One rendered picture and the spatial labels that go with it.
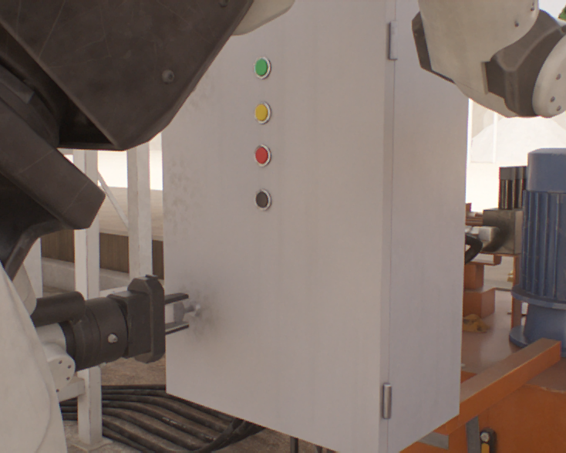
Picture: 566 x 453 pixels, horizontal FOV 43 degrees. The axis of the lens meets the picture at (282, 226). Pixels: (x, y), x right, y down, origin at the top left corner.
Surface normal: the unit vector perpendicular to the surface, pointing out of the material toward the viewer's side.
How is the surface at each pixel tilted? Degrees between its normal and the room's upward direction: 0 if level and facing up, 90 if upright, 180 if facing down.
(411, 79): 90
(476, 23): 141
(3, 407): 90
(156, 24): 101
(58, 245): 90
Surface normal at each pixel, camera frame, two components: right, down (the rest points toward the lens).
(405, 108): 0.77, 0.07
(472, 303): -0.59, 0.10
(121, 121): 0.54, 0.54
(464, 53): -0.40, 0.83
